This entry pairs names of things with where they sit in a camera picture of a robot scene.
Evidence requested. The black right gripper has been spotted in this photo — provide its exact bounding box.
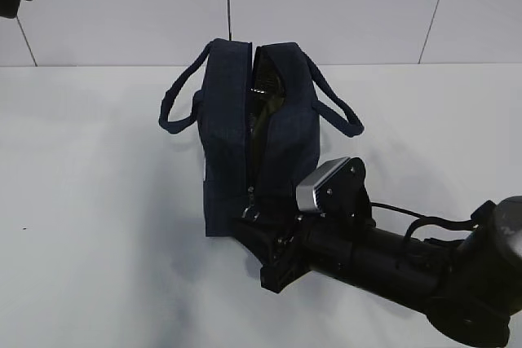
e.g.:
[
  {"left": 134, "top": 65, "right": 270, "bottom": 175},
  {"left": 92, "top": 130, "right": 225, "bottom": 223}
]
[{"left": 232, "top": 217, "right": 311, "bottom": 293}]

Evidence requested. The navy blue lunch bag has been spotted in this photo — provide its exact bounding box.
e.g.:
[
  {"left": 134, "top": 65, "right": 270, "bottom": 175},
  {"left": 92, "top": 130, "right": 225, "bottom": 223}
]
[{"left": 158, "top": 38, "right": 364, "bottom": 237}]

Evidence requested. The glass container with green lid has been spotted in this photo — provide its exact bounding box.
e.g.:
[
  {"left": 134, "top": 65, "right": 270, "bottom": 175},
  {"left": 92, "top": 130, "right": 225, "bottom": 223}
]
[{"left": 250, "top": 90, "right": 285, "bottom": 154}]

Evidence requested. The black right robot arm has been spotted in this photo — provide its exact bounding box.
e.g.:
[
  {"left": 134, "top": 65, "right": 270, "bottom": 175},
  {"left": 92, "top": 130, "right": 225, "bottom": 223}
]
[{"left": 232, "top": 196, "right": 521, "bottom": 347}]

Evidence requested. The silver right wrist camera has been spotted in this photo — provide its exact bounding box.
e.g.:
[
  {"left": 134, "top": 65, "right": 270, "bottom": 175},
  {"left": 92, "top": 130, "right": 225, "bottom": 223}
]
[{"left": 295, "top": 156, "right": 369, "bottom": 219}]

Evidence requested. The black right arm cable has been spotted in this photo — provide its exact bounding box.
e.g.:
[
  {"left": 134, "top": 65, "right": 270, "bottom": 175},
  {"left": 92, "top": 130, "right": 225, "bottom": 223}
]
[{"left": 369, "top": 200, "right": 482, "bottom": 251}]

